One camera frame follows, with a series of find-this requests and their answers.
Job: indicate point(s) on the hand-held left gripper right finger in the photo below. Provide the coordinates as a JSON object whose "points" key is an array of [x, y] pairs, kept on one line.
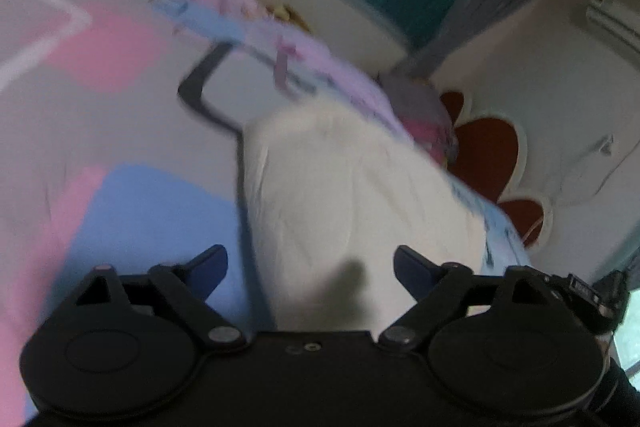
{"points": [[411, 268]]}

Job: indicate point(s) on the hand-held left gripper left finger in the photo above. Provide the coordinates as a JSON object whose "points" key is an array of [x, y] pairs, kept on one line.
{"points": [[215, 263]]}

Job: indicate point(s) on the white garment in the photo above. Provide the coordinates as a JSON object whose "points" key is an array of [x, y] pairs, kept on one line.
{"points": [[350, 197]]}

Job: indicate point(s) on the pink purple folded blanket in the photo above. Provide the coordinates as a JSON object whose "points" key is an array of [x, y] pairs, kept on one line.
{"points": [[425, 112]]}

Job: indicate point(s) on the pink blue patterned bed sheet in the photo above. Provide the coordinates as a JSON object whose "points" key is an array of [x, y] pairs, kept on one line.
{"points": [[125, 117]]}

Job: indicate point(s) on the yellow toy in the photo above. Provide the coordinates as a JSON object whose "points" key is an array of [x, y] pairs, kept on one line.
{"points": [[281, 13]]}

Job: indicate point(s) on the white air conditioner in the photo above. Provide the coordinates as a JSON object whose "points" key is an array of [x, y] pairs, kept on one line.
{"points": [[612, 14]]}

